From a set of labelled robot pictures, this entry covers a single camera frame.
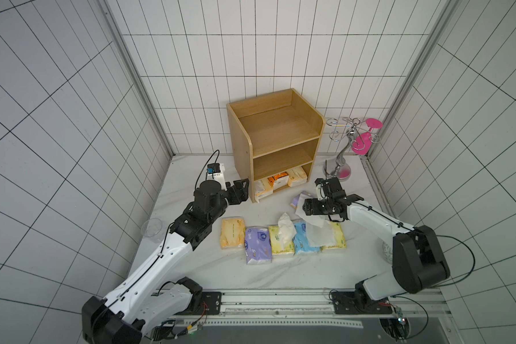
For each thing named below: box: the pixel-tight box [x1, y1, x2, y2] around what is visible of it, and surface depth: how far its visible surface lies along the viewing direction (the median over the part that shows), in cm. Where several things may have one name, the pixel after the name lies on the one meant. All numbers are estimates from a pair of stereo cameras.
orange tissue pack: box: [267, 172, 290, 191], surface depth 101 cm
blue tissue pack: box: [292, 221, 320, 254], surface depth 85 cm
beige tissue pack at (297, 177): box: [285, 166, 308, 188], surface depth 105 cm
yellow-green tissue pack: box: [268, 212, 297, 254], surface depth 85 cm
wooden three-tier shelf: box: [226, 88, 326, 203], surface depth 90 cm
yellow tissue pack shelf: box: [320, 221, 347, 251], surface depth 86 cm
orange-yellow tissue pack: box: [220, 216, 246, 250], surface depth 87 cm
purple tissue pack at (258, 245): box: [244, 225, 272, 266], surface depth 83 cm
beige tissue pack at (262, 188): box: [253, 177, 274, 203], surface depth 100 cm
